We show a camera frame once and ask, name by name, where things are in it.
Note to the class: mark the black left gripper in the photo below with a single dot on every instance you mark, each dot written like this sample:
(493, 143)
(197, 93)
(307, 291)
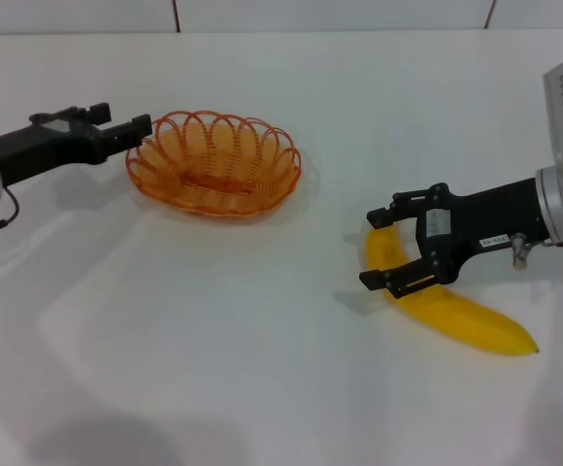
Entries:
(43, 148)

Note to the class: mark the yellow plastic banana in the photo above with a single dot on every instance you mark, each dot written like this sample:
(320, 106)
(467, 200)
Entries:
(456, 315)

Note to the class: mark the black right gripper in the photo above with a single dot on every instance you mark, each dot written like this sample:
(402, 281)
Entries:
(490, 221)

